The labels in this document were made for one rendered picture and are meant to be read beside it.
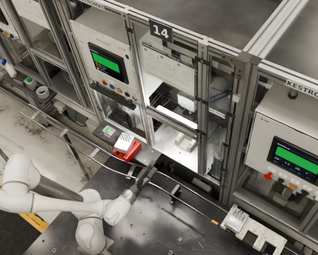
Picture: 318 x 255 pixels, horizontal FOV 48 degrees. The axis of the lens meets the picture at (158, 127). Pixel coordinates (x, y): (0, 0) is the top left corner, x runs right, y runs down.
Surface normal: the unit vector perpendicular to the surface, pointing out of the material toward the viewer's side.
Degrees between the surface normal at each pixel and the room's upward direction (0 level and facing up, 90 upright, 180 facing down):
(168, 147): 0
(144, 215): 0
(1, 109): 0
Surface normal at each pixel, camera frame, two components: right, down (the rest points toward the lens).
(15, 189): 0.37, -0.44
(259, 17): -0.08, -0.58
